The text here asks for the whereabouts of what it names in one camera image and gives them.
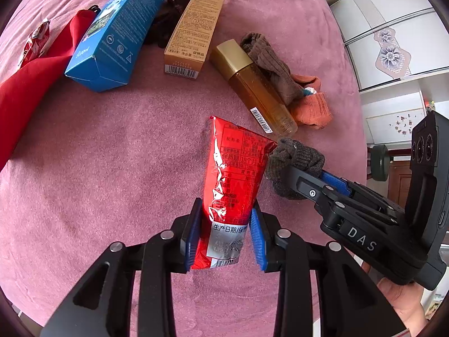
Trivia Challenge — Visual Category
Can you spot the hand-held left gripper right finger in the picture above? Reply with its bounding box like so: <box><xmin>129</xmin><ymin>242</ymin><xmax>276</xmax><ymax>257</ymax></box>
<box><xmin>250</xmin><ymin>200</ymin><xmax>407</xmax><ymax>337</ymax></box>

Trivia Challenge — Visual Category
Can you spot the red and white wrapper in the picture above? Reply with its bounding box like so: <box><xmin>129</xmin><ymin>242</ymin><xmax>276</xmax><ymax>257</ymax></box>
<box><xmin>17</xmin><ymin>19</ymin><xmax>51</xmax><ymax>67</ymax></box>

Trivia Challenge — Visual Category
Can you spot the blue cardboard box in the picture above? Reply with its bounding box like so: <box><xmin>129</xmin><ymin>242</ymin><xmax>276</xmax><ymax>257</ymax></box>
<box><xmin>64</xmin><ymin>0</ymin><xmax>174</xmax><ymax>93</ymax></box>

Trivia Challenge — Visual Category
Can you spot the brown knit sock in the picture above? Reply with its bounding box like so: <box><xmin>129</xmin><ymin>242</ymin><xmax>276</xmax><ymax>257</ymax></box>
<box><xmin>240</xmin><ymin>32</ymin><xmax>304</xmax><ymax>106</ymax></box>

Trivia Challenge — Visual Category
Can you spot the dark brown knit glove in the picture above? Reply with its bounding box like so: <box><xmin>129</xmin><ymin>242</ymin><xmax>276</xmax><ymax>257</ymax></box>
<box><xmin>144</xmin><ymin>0</ymin><xmax>202</xmax><ymax>48</ymax></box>

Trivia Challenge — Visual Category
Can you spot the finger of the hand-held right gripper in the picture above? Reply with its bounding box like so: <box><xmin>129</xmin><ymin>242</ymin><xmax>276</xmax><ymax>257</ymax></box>
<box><xmin>288</xmin><ymin>165</ymin><xmax>398</xmax><ymax>225</ymax></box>
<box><xmin>321</xmin><ymin>170</ymin><xmax>393</xmax><ymax>208</ymax></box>

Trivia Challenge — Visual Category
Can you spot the person's right hand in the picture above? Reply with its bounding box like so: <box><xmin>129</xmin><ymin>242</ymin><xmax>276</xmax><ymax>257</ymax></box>
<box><xmin>361</xmin><ymin>260</ymin><xmax>431</xmax><ymax>337</ymax></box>

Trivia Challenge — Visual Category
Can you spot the red foil snack packet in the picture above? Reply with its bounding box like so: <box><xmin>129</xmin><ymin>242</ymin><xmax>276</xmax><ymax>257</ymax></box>
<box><xmin>191</xmin><ymin>115</ymin><xmax>279</xmax><ymax>271</ymax></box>

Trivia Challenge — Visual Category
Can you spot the dark grey knit sock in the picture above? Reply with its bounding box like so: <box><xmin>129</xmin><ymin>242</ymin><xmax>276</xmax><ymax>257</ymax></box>
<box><xmin>265</xmin><ymin>138</ymin><xmax>326</xmax><ymax>201</ymax></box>

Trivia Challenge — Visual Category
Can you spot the tan cardboard box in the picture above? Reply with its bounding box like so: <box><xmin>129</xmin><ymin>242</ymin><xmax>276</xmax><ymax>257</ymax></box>
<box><xmin>163</xmin><ymin>0</ymin><xmax>227</xmax><ymax>79</ymax></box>

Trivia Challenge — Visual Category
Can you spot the brown wooden cabinet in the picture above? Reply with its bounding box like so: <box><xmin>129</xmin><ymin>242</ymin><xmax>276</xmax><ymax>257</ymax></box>
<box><xmin>386</xmin><ymin>147</ymin><xmax>414</xmax><ymax>204</ymax></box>

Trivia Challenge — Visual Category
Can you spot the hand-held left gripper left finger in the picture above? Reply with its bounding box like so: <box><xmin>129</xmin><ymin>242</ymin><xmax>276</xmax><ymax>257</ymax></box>
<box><xmin>40</xmin><ymin>197</ymin><xmax>204</xmax><ymax>337</ymax></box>

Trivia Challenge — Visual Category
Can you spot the orange knit sock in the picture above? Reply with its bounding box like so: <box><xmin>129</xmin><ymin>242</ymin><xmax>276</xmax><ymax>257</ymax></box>
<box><xmin>289</xmin><ymin>74</ymin><xmax>333</xmax><ymax>130</ymax></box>

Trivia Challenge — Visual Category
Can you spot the white wardrobe with flower doors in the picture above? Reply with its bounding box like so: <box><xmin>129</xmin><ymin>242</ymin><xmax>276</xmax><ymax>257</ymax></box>
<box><xmin>330</xmin><ymin>0</ymin><xmax>449</xmax><ymax>144</ymax></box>

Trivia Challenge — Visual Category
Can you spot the red cloth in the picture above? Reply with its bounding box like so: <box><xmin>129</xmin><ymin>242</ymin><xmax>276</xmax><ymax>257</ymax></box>
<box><xmin>0</xmin><ymin>5</ymin><xmax>100</xmax><ymax>172</ymax></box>

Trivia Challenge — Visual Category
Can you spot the pink bed sheet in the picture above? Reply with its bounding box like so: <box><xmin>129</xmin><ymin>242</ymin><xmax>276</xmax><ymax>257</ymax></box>
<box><xmin>0</xmin><ymin>0</ymin><xmax>369</xmax><ymax>337</ymax></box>

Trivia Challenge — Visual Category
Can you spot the amber bottle with gold cap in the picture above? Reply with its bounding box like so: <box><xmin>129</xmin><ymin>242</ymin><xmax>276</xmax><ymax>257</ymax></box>
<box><xmin>210</xmin><ymin>39</ymin><xmax>299</xmax><ymax>137</ymax></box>

